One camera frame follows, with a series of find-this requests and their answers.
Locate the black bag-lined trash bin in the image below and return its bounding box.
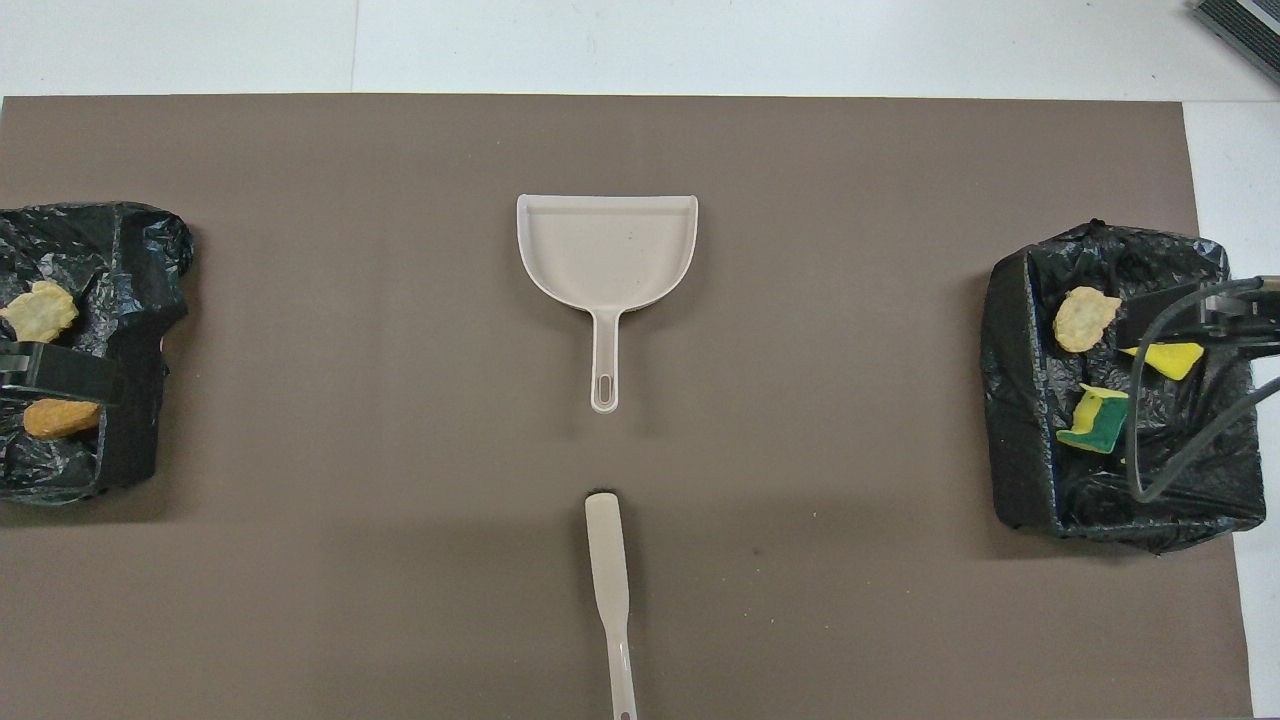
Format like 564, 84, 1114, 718
0, 201, 194, 506
980, 219, 1267, 556

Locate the dark ribbed device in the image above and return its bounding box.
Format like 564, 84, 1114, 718
1193, 0, 1280, 83

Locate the beige plastic dustpan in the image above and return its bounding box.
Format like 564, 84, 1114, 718
516, 194, 700, 414

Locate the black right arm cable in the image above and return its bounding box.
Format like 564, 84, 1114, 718
1127, 277, 1280, 505

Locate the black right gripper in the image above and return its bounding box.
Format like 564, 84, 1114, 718
1115, 275, 1280, 353

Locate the beige handled hand brush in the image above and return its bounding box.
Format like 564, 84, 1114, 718
584, 492, 640, 720

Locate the brown oval sponge chunk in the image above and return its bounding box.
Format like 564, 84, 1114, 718
21, 397, 104, 442

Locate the yellow green-backed sponge piece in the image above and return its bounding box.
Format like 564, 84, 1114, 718
1055, 382, 1133, 455

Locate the brown table mat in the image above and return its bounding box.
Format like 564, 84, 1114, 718
0, 93, 1255, 720

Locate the tan sponge chunk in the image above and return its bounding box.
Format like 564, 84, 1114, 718
0, 280, 80, 345
1053, 286, 1123, 354

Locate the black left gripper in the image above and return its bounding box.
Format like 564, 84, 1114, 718
0, 340, 127, 410

